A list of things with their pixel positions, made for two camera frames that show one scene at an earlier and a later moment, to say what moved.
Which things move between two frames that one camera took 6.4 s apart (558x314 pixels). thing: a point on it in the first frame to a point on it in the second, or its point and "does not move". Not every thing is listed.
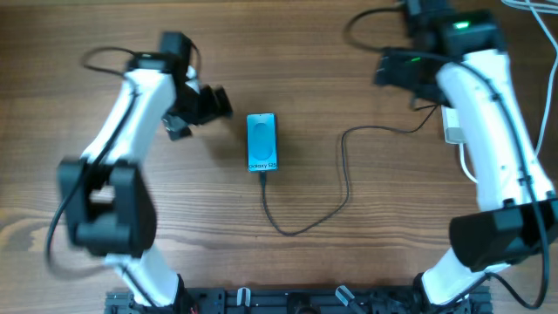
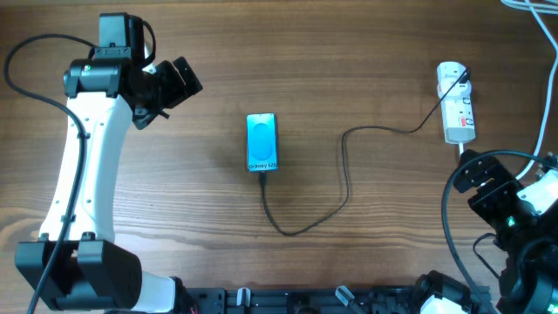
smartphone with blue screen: [261, 146] does not move
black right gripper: [395, 70] to [503, 184]
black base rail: [298, 301] does not move
